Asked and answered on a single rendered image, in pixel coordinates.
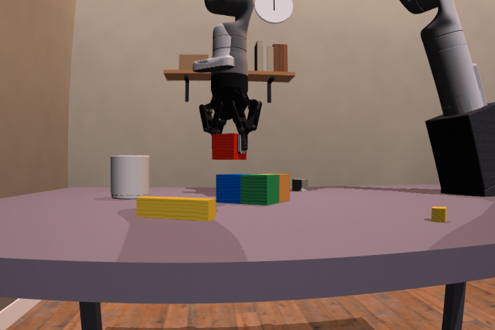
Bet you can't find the green cube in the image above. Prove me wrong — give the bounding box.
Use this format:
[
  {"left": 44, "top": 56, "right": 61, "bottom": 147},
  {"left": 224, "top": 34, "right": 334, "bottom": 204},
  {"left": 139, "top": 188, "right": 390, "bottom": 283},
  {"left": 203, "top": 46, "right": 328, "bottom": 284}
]
[{"left": 241, "top": 175, "right": 279, "bottom": 206}]

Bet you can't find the blue cube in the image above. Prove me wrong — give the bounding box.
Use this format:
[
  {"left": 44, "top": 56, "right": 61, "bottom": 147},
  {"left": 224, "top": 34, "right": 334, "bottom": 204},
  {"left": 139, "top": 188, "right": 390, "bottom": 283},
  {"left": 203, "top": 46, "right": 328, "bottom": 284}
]
[{"left": 216, "top": 174, "right": 250, "bottom": 204}]

